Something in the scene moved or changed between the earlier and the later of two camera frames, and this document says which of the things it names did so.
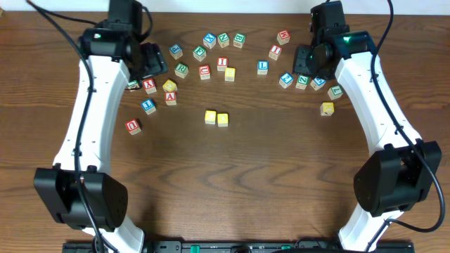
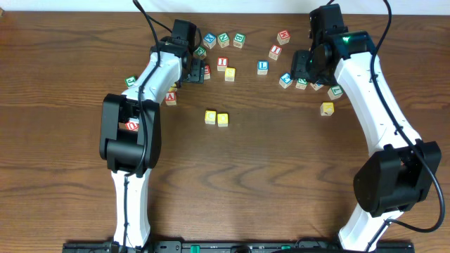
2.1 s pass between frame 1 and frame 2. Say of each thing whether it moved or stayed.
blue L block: stayed
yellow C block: stayed
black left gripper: moved
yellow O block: stayed
